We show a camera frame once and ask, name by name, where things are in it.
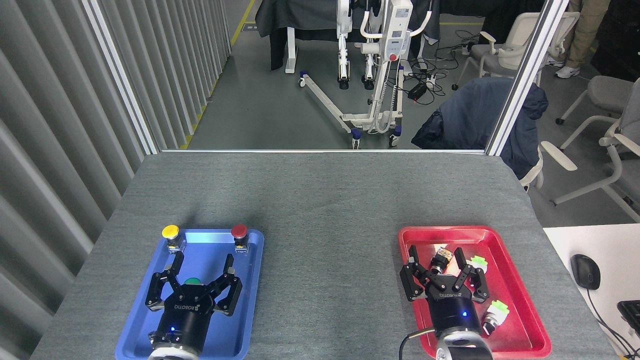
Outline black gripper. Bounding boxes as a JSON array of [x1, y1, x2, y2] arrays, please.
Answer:
[[145, 251, 244, 352], [399, 245, 491, 337]]

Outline yellow push button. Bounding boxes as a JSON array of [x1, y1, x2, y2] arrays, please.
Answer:
[[161, 224, 187, 253]]

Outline red push button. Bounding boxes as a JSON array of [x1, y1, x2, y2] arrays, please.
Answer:
[[230, 224, 250, 254]]

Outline blue plastic tray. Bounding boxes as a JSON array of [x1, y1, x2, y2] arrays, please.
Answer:
[[115, 228, 265, 360]]

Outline red plastic tray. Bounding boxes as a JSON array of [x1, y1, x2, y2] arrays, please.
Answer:
[[397, 225, 552, 359]]

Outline white chair under jacket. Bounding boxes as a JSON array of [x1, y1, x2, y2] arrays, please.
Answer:
[[519, 147, 546, 193]]

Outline black computer mouse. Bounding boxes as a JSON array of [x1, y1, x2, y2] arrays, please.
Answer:
[[570, 254, 601, 291]]

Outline dark blue jacket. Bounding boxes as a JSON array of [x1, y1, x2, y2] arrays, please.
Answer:
[[411, 76, 549, 180]]

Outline black keyboard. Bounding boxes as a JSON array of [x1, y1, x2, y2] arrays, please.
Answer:
[[617, 300, 640, 337]]

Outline grey and white chair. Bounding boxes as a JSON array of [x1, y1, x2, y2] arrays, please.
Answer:
[[541, 77, 640, 223]]

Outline white office chair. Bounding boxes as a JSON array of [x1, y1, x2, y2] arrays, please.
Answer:
[[451, 11, 581, 92]]

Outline grey chair with white legs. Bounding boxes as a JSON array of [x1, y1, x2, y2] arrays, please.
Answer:
[[555, 75, 636, 127]]

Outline white wheeled stand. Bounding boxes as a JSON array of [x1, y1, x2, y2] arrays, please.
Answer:
[[298, 0, 433, 150]]

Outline white robot legs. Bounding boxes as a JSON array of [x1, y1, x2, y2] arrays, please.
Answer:
[[334, 0, 377, 91]]

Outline person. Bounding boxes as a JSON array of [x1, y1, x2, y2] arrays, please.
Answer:
[[545, 0, 612, 80]]

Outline dark cloth covered table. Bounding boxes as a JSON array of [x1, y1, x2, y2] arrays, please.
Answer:
[[255, 0, 442, 75]]

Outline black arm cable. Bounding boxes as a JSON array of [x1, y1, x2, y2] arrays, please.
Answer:
[[398, 328, 437, 360]]

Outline black mouse cable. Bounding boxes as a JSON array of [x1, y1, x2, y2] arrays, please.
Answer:
[[585, 288, 640, 359]]

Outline silver aluminium post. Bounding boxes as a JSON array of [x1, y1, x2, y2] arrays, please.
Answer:
[[80, 0, 162, 155], [485, 0, 570, 157]]

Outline black floor cables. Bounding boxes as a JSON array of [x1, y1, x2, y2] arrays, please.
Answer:
[[400, 29, 482, 106]]

